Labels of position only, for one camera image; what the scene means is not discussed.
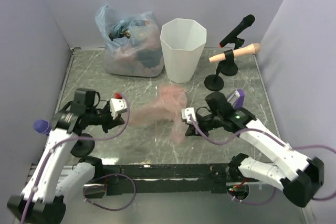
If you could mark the pink plastic trash bag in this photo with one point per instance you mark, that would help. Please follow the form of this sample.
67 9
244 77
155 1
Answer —
167 106

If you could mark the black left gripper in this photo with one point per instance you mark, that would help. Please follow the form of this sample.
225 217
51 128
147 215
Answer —
111 123

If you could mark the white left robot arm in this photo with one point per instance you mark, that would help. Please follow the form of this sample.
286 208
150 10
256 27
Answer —
66 164

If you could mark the black rear microphone stand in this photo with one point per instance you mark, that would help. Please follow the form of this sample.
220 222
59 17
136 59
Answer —
228 66

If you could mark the crumpled blue plastic bag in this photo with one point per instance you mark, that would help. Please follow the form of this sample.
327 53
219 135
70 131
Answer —
121 28

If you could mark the white plastic trash bin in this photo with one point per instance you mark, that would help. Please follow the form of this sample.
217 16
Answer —
182 42

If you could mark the black round microphone stand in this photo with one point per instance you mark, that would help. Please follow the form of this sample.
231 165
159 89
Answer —
214 82

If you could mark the black microphone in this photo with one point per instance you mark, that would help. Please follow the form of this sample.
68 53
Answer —
232 37

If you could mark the large blue plastic bag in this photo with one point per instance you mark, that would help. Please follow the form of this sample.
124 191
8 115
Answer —
139 56

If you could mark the purple box stand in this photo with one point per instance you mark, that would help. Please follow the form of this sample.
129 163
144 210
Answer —
236 98

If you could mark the purple microphone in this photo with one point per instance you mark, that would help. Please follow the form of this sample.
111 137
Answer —
42 127

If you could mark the beige microphone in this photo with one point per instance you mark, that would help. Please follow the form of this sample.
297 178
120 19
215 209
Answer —
251 49

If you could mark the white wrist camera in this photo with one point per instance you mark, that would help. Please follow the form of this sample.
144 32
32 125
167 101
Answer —
188 115
118 105

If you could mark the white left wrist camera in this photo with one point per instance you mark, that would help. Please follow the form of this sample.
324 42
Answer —
118 105

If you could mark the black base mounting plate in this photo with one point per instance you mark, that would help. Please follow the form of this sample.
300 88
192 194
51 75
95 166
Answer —
165 178

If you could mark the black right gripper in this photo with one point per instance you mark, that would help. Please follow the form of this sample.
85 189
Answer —
191 130

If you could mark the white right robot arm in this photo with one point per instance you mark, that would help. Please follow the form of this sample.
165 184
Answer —
298 176

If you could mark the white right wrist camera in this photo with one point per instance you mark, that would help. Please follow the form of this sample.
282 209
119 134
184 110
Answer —
188 115

